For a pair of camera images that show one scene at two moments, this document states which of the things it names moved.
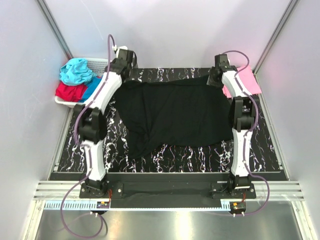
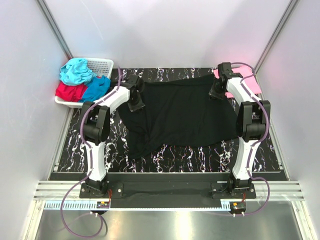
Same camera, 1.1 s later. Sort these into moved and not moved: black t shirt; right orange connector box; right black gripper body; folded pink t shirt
Moved: right black gripper body
Not moved: right orange connector box; folded pink t shirt; black t shirt
